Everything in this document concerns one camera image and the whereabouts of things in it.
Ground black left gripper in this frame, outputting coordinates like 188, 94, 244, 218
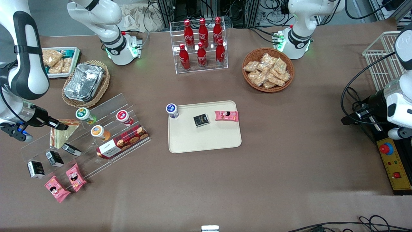
341, 90, 389, 126

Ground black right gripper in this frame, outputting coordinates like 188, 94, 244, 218
32, 107, 69, 131

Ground triangular sandwich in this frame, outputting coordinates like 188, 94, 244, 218
49, 119, 80, 150

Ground white rectangular snack tray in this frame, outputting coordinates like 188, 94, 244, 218
41, 47, 81, 79

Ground beige plastic tray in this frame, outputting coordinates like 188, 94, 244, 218
168, 101, 242, 154

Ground green lid yogurt cup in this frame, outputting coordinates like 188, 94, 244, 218
75, 107, 97, 126

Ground small black snack box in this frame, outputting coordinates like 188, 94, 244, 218
27, 160, 46, 179
45, 150, 64, 168
61, 143, 82, 157
193, 113, 210, 128

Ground orange lid yogurt cup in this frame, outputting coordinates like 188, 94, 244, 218
90, 125, 111, 142

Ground stacked foil containers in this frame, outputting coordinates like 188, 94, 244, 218
63, 63, 105, 103

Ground clear acrylic stepped shelf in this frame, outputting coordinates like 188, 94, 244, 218
20, 93, 152, 181

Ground pink snack packet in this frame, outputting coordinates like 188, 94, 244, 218
44, 175, 71, 203
214, 111, 239, 122
66, 163, 88, 193

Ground oval wicker basket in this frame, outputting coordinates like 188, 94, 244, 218
61, 60, 110, 109

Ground red lid yogurt cup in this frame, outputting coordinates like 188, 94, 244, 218
116, 110, 134, 126

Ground red plaid cookie box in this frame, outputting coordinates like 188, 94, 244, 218
96, 125, 150, 160

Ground yellow control box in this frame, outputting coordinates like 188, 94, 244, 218
376, 137, 412, 191

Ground brown table cover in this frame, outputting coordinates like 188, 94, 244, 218
0, 18, 412, 232

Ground round brown wicker basket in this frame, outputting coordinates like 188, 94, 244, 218
242, 47, 295, 93

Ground blue lid yogurt cup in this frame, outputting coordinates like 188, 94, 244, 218
166, 103, 179, 119

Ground beige crumpled cloth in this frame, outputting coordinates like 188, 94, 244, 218
122, 3, 163, 33

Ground red cola bottle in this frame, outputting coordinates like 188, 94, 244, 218
215, 39, 226, 66
183, 19, 195, 49
213, 17, 223, 44
197, 42, 208, 68
179, 43, 191, 71
198, 18, 209, 47

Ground clear acrylic bottle rack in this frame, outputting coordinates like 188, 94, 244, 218
169, 19, 229, 75

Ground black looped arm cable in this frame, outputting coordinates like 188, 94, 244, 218
340, 52, 398, 136

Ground white wire basket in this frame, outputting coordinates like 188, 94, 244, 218
362, 31, 407, 92

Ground black floor cables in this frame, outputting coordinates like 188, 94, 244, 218
286, 215, 412, 232

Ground aluminium frame rack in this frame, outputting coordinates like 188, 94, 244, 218
156, 0, 258, 28

